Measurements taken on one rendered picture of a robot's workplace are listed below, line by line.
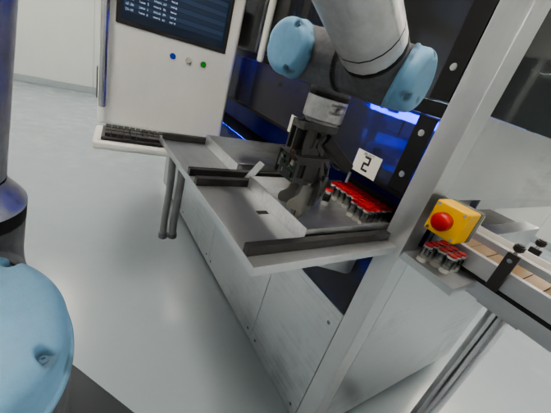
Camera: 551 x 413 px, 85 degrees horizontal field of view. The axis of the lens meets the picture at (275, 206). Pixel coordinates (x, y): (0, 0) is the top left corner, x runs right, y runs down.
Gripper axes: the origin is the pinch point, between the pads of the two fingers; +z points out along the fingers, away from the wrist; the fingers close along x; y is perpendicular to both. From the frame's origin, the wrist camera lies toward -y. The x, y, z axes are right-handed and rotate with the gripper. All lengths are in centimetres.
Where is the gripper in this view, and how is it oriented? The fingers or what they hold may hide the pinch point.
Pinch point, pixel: (298, 213)
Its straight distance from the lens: 66.3
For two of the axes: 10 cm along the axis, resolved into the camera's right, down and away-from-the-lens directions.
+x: 5.0, 4.9, -7.2
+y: -8.2, 0.1, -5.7
